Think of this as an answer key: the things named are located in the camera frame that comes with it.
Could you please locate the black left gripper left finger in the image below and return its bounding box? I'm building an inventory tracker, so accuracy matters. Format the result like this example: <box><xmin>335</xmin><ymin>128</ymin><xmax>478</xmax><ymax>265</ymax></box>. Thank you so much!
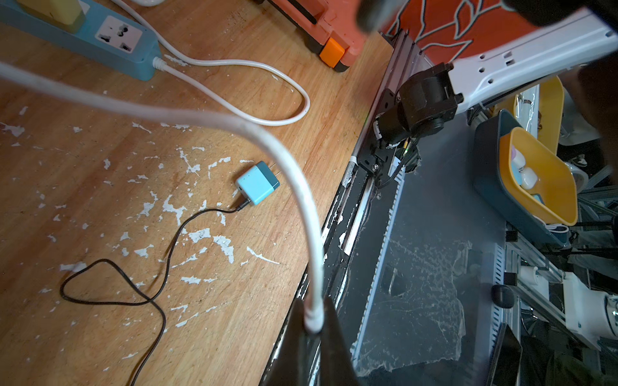
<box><xmin>262</xmin><ymin>299</ymin><xmax>308</xmax><ymax>386</ymax></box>

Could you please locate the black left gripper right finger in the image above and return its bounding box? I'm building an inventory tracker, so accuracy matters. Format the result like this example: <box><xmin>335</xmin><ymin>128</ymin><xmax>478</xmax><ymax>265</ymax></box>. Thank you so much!
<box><xmin>320</xmin><ymin>297</ymin><xmax>360</xmax><ymax>385</ymax></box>

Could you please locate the white charging cable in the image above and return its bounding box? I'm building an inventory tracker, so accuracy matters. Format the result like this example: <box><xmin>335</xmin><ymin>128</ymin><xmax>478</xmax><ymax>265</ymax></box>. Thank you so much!
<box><xmin>0</xmin><ymin>61</ymin><xmax>325</xmax><ymax>335</ymax></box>

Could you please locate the pale green wall charger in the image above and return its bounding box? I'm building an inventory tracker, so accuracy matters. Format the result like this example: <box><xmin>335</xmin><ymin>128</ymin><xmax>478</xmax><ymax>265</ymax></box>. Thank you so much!
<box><xmin>17</xmin><ymin>0</ymin><xmax>85</xmax><ymax>33</ymax></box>

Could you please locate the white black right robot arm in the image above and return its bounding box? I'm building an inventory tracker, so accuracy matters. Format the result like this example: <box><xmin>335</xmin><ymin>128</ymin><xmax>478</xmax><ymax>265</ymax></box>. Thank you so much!
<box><xmin>386</xmin><ymin>1</ymin><xmax>617</xmax><ymax>113</ymax></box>

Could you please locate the yellow bin with earbuds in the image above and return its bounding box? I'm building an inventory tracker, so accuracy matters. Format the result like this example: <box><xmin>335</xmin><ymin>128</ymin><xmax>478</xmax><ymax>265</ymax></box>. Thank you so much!
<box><xmin>473</xmin><ymin>77</ymin><xmax>578</xmax><ymax>247</ymax></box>

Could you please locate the red plastic toolbox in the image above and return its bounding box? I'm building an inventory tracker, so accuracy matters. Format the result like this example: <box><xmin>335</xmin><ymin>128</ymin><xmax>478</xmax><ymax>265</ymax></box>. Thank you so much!
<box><xmin>268</xmin><ymin>0</ymin><xmax>370</xmax><ymax>72</ymax></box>

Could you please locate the blue power strip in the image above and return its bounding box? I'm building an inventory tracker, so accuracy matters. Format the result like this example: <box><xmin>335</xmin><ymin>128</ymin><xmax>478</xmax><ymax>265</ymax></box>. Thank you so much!
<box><xmin>1</xmin><ymin>1</ymin><xmax>161</xmax><ymax>81</ymax></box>

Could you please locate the black thin usb cable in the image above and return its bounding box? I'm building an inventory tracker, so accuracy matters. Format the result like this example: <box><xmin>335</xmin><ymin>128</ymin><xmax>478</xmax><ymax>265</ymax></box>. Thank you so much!
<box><xmin>60</xmin><ymin>199</ymin><xmax>252</xmax><ymax>386</ymax></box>

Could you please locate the teal wall charger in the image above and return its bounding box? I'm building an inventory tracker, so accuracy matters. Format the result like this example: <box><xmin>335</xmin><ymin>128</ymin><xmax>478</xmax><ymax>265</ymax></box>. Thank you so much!
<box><xmin>236</xmin><ymin>161</ymin><xmax>280</xmax><ymax>206</ymax></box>

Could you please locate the white power strip cord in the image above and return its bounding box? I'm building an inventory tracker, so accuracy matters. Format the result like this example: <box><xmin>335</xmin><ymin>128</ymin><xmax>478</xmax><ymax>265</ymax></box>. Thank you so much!
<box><xmin>110</xmin><ymin>0</ymin><xmax>311</xmax><ymax>127</ymax></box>

